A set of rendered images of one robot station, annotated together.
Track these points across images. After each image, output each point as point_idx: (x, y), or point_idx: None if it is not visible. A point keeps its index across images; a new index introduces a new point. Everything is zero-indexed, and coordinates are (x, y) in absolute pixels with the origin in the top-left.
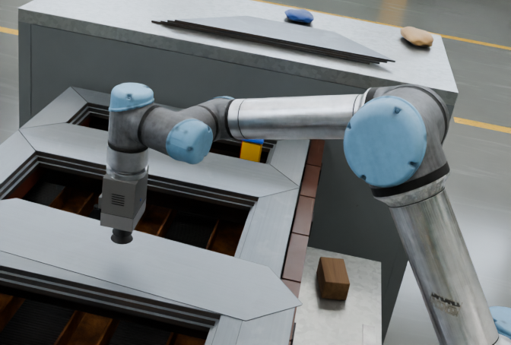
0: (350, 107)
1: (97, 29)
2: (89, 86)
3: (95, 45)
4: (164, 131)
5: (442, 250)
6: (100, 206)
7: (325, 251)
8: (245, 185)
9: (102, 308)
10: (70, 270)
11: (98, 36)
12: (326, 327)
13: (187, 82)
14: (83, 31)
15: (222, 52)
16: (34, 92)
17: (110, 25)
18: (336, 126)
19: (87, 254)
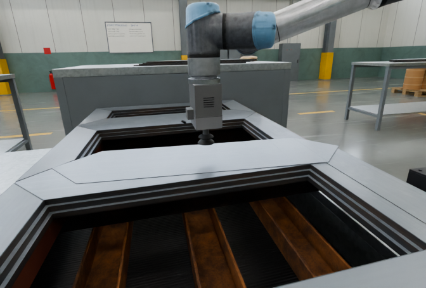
0: None
1: (106, 71)
2: (107, 106)
3: (106, 81)
4: (247, 19)
5: None
6: (189, 117)
7: None
8: (231, 116)
9: (205, 202)
10: (182, 174)
11: (107, 75)
12: None
13: (163, 89)
14: (97, 74)
15: (179, 68)
16: (73, 119)
17: (113, 67)
18: None
19: (184, 162)
